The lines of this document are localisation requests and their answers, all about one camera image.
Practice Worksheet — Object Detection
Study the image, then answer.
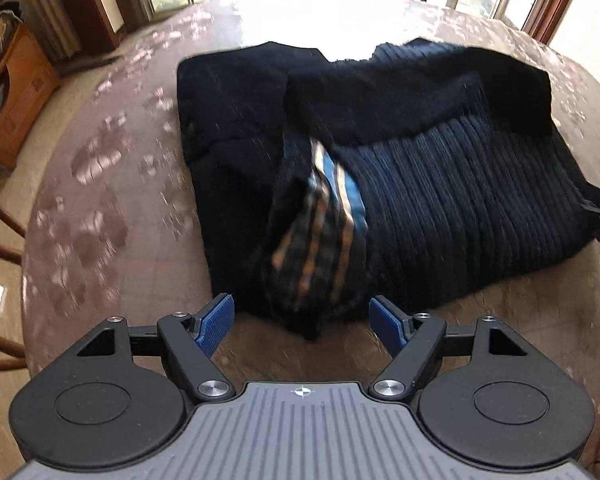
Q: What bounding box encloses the dark navy knit sweater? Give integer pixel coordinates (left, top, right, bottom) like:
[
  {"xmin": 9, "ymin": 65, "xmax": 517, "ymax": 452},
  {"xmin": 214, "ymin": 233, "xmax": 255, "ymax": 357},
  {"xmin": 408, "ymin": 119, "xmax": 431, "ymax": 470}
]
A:
[{"xmin": 176, "ymin": 37, "xmax": 600, "ymax": 343}]

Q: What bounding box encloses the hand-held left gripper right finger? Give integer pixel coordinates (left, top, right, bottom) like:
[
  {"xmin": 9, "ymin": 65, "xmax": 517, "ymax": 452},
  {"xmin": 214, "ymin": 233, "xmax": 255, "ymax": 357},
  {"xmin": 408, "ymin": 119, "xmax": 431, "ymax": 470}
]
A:
[{"xmin": 368, "ymin": 295, "xmax": 532, "ymax": 403}]

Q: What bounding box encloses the light wooden chair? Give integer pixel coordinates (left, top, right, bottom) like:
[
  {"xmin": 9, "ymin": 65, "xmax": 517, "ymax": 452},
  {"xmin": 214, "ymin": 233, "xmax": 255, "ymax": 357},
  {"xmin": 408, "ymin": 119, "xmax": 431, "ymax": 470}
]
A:
[{"xmin": 0, "ymin": 185, "xmax": 31, "ymax": 373}]

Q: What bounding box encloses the brown wooden cabinet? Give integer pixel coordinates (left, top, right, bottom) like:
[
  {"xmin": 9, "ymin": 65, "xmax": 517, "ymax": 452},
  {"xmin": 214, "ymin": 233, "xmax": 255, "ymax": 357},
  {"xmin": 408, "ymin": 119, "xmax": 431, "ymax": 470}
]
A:
[{"xmin": 0, "ymin": 25, "xmax": 62, "ymax": 168}]

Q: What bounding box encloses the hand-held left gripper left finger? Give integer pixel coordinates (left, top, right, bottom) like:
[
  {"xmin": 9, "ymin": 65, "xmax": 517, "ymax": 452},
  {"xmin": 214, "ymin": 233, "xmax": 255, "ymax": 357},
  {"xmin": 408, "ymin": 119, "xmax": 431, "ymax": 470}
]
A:
[{"xmin": 71, "ymin": 292, "xmax": 238, "ymax": 403}]

